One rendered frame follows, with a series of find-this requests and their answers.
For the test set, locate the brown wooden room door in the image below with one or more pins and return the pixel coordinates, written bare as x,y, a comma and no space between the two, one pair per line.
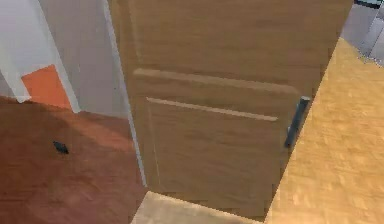
213,146

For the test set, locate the small black object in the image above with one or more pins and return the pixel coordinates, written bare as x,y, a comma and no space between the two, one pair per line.
60,147

